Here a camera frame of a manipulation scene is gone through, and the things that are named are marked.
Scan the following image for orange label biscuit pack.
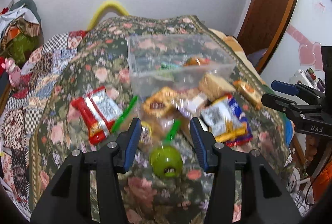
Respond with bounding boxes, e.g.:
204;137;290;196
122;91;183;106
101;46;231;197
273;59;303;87
233;80;263;110

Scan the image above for silver yellow snack packet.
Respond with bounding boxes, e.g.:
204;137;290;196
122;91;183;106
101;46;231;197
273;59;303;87
201;96;247;142

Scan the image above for beige rice cracker block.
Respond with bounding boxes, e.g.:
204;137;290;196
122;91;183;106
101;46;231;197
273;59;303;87
198;73;236;102

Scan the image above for red white snack packet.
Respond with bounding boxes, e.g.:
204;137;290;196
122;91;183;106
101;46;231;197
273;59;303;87
71;86;123;145

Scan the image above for clear bag orange pastries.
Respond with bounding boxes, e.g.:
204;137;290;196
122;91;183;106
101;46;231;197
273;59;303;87
183;56;210;66

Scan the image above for green round candy container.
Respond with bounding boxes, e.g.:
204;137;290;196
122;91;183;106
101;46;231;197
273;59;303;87
149;145;183;179

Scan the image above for green bread bag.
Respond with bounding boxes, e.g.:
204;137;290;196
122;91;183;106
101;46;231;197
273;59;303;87
111;96;181;152

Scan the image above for caramel puffed rice pack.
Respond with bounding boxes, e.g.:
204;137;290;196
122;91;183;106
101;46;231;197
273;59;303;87
142;87;179;118

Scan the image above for blue round cracker bag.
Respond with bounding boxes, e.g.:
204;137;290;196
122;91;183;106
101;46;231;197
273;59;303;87
226;94;253;147

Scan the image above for white cart with stickers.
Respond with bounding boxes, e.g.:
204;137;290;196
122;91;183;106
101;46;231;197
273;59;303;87
289;68;326;92

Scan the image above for yellow beige blanket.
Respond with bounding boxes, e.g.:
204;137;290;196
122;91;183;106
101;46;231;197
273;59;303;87
209;28;247;59

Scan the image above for brown cookie tube pack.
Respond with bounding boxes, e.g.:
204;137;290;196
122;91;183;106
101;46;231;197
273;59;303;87
179;92;208;118

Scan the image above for wooden door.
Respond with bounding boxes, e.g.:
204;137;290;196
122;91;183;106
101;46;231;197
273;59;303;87
237;0;297;73

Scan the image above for clear plastic storage bin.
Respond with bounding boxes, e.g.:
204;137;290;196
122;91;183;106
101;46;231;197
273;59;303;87
127;34;236;100

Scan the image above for floral green bedspread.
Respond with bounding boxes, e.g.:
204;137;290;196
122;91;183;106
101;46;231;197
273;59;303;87
29;15;292;223

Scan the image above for small green white packet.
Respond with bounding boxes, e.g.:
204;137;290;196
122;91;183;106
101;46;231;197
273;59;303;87
160;62;182;70

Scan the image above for patchwork quilt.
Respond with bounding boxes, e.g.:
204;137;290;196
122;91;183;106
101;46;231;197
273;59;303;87
1;31;86;218

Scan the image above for pink plush toy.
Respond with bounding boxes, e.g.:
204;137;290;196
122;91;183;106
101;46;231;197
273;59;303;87
1;58;21;87

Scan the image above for pile of clothes and bags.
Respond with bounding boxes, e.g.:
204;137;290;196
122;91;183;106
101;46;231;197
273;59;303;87
1;0;42;65

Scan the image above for yellow foam arch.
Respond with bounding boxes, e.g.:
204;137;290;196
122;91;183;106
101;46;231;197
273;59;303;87
87;0;129;31

